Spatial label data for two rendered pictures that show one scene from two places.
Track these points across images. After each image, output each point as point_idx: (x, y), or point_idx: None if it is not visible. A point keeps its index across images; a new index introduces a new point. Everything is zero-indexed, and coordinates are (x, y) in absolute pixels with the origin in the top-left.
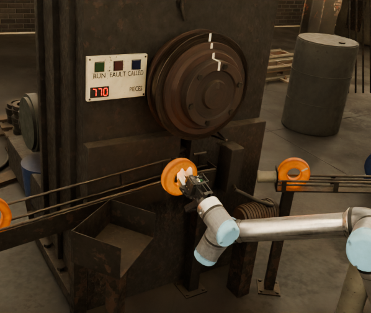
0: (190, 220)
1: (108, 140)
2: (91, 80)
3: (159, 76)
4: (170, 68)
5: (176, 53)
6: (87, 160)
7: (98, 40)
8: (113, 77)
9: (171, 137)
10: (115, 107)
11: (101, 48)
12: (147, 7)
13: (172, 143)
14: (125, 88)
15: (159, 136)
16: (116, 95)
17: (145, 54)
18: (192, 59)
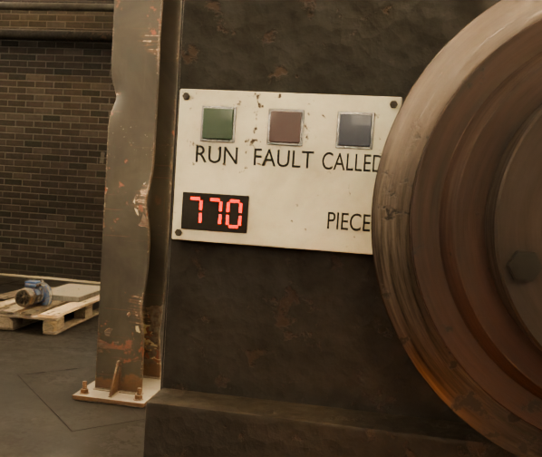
0: None
1: (243, 400)
2: (188, 167)
3: (392, 133)
4: (445, 100)
5: (477, 34)
6: (143, 448)
7: (228, 43)
8: (267, 167)
9: (499, 452)
10: (278, 285)
11: (237, 69)
12: None
13: None
14: (309, 214)
15: (442, 432)
16: (277, 234)
17: (394, 97)
18: None
